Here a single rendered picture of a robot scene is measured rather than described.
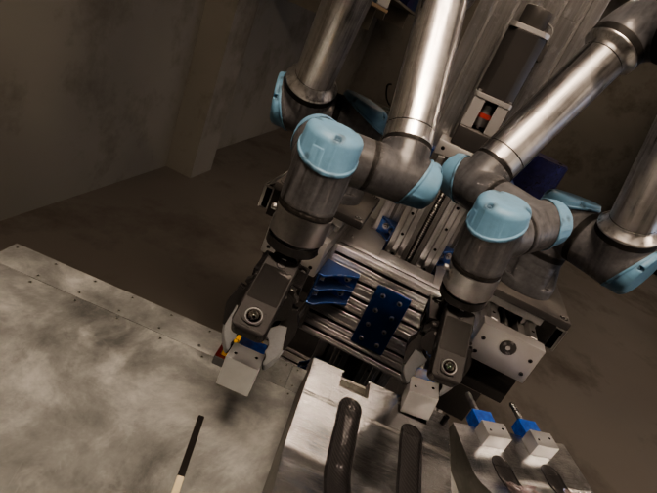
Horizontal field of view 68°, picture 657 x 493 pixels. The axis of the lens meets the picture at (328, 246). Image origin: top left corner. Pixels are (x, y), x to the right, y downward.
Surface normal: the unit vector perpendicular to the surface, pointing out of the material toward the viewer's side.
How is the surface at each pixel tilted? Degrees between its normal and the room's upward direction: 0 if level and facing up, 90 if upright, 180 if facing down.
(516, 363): 90
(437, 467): 3
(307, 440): 2
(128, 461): 0
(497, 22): 90
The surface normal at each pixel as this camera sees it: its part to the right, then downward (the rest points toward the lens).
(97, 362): 0.37, -0.83
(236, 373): -0.17, 0.39
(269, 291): 0.21, -0.55
